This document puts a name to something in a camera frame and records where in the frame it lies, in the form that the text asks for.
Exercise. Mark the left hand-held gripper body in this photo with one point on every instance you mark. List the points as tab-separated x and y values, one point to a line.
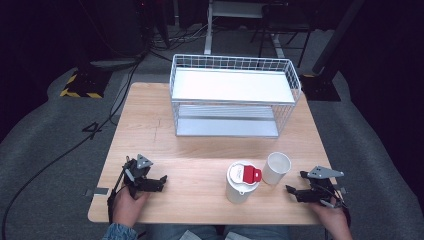
135	173

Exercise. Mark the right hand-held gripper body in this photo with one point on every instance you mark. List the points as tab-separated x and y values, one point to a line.
321	186

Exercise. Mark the white cup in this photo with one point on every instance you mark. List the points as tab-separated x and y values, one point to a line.
274	173

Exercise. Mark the white tumbler with red lid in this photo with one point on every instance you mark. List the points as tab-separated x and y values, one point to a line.
237	190

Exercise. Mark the person's right hand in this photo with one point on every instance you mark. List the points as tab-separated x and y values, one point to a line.
333	218

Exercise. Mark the person's left hand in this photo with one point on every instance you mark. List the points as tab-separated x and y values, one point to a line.
128	210

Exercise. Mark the grey tape piece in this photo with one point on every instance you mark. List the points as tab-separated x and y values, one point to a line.
340	189
100	191

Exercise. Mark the yellow black striped base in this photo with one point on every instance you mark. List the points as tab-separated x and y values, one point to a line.
83	87

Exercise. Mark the black slanted pole with base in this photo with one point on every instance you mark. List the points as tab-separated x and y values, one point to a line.
328	50

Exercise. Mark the black chair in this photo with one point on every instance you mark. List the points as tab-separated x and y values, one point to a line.
286	20

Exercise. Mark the white metal stand frame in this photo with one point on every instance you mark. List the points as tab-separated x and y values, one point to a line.
209	33

